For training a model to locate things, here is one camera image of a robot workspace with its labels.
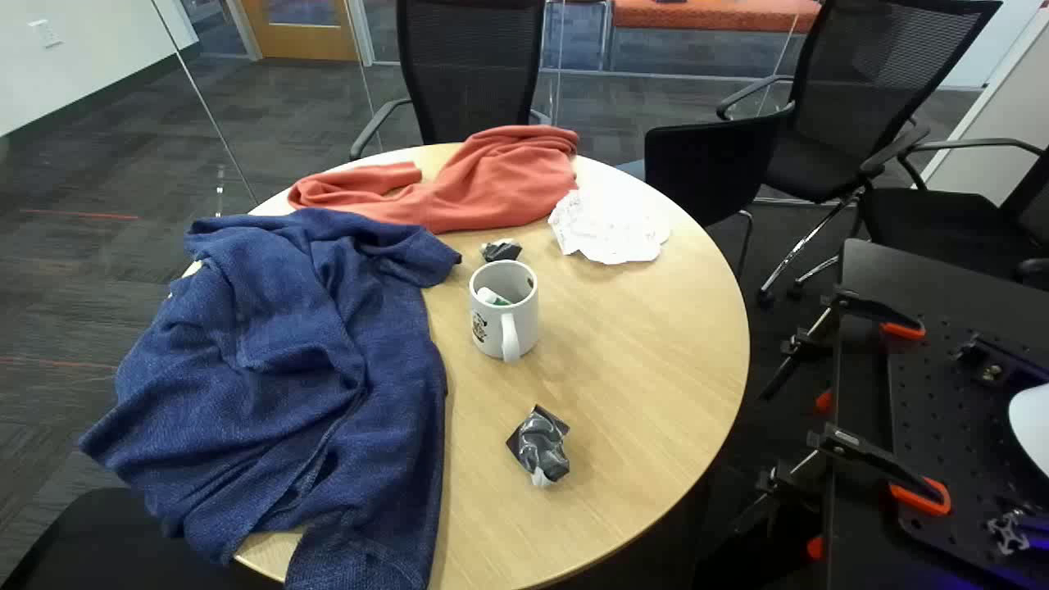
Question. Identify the green Expo marker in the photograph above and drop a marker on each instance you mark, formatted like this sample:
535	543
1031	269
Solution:
494	298

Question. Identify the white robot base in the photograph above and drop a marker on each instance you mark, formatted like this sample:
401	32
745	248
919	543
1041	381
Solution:
1032	429

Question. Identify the white printed ceramic mug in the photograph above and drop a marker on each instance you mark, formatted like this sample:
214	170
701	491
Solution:
515	323

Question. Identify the small black grey packet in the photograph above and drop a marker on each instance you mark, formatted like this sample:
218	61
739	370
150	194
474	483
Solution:
503	251

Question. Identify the white lace doily cloth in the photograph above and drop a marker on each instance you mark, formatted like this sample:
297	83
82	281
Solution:
612	225

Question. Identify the orange cloth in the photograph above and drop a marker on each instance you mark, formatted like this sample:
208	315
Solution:
494	183

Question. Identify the black crumpled plastic wrapper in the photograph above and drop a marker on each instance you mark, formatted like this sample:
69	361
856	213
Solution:
537	447

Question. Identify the black mesh office chair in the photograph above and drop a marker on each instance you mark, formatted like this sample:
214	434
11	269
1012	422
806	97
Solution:
708	165
874	78
98	546
470	66
950	225

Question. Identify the blue towel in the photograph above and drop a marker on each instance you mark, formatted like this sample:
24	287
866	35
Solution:
282	373

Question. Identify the orange bench cushion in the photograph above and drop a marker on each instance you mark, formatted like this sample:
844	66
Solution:
708	15

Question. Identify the wooden door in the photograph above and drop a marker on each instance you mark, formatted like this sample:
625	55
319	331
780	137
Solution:
298	35

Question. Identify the black perforated mounting board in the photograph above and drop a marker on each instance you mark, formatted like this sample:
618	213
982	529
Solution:
938	412

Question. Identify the white wall board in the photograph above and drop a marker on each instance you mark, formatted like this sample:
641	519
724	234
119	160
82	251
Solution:
75	55

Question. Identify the small metal bracket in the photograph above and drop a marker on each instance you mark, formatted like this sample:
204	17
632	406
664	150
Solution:
1012	531

